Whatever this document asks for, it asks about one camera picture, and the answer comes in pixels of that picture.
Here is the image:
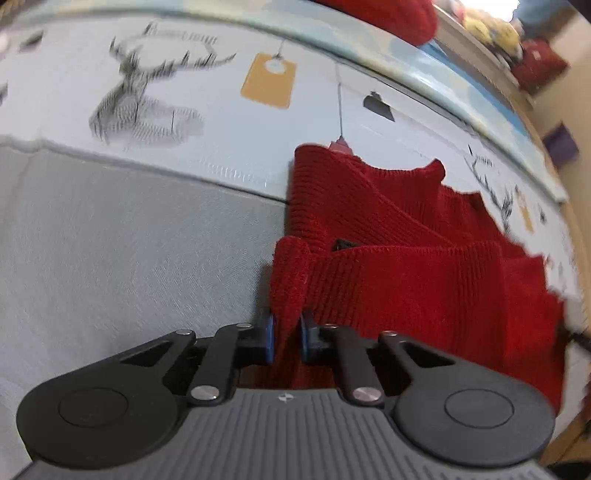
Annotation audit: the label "grey printed bed sheet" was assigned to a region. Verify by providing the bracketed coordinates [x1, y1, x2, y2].
[0, 13, 588, 462]

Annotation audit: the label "dark red knit sweater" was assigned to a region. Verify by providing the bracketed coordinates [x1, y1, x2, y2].
[270, 144, 565, 406]

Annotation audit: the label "yellow plush toys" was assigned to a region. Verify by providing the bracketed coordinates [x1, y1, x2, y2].
[462, 10, 523, 59]

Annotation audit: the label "purple box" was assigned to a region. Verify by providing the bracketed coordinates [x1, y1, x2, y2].
[543, 123, 579, 168]

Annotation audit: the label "bright red folded blanket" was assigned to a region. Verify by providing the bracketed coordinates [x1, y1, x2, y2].
[318, 0, 438, 46]

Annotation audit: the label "dark red cushion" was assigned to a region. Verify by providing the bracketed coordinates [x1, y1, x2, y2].
[511, 38, 570, 95]

